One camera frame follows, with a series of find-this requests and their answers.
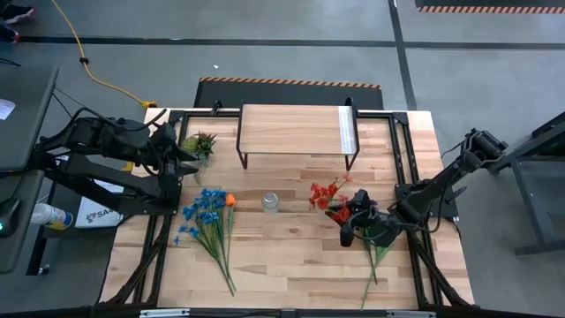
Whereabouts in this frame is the dark grey keyboard tray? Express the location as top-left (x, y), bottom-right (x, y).
top-left (0, 170), bottom-right (45, 275)

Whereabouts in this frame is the white printed cardboard box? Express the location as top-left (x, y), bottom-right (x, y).
top-left (74, 178), bottom-right (125, 230)

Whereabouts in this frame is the large dark grey desk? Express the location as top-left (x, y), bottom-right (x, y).
top-left (0, 65), bottom-right (61, 173)

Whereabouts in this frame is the wooden shelf with black legs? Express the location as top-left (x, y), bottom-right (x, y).
top-left (236, 97), bottom-right (361, 172)

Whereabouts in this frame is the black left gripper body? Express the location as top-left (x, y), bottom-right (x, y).
top-left (149, 122), bottom-right (182, 178)

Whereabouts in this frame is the orange artificial tulip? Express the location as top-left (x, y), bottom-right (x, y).
top-left (222, 193), bottom-right (237, 292)

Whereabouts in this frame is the green succulent plant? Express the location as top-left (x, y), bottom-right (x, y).
top-left (181, 131), bottom-right (218, 186)

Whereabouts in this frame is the white blue yellow bottle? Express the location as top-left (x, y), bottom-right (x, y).
top-left (30, 202), bottom-right (74, 231)

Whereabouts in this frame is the black floor cable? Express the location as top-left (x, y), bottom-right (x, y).
top-left (51, 87), bottom-right (89, 118)

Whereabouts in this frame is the black hazard-striped floor mat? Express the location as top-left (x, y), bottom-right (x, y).
top-left (193, 76), bottom-right (384, 111)
top-left (414, 0), bottom-right (565, 14)

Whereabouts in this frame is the black metal rig frame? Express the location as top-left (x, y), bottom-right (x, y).
top-left (99, 108), bottom-right (476, 310)

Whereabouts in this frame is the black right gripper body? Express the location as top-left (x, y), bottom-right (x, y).
top-left (352, 206), bottom-right (401, 249)

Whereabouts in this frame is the red artificial flower bunch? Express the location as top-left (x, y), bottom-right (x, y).
top-left (308, 174), bottom-right (377, 284)

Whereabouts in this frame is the grey metal stand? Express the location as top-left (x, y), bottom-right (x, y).
top-left (487, 112), bottom-right (565, 257)

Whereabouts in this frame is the yellow floor cable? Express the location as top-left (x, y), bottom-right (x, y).
top-left (50, 0), bottom-right (158, 173)

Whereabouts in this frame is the person's black shoe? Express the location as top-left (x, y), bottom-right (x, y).
top-left (0, 24), bottom-right (21, 44)
top-left (0, 4), bottom-right (36, 26)

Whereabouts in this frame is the silver metal bracket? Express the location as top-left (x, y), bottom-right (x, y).
top-left (387, 310), bottom-right (436, 318)
top-left (139, 308), bottom-right (191, 318)

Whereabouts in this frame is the ribbed clear glass vase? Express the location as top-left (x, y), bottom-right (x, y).
top-left (260, 192), bottom-right (280, 215)

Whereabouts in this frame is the white paper sheet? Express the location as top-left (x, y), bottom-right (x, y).
top-left (0, 97), bottom-right (17, 121)

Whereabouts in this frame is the black computer mouse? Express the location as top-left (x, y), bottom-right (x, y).
top-left (0, 197), bottom-right (22, 239)

